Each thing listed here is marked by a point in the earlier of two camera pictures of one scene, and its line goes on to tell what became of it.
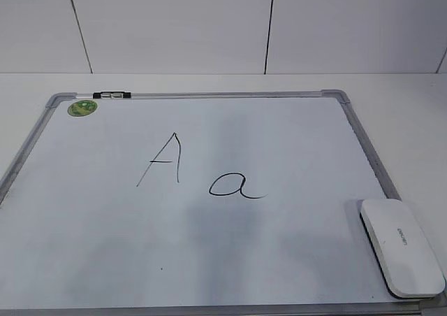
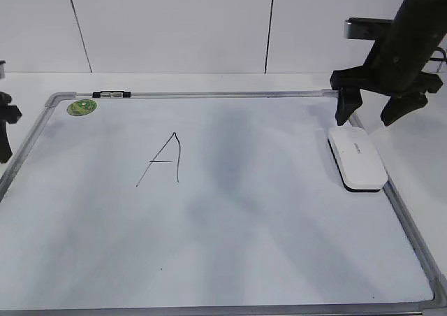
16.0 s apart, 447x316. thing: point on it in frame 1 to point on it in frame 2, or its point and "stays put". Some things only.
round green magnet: (82, 107) stays put
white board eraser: (406, 256) to (359, 163)
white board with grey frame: (235, 203) stays put
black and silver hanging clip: (112, 95) stays put
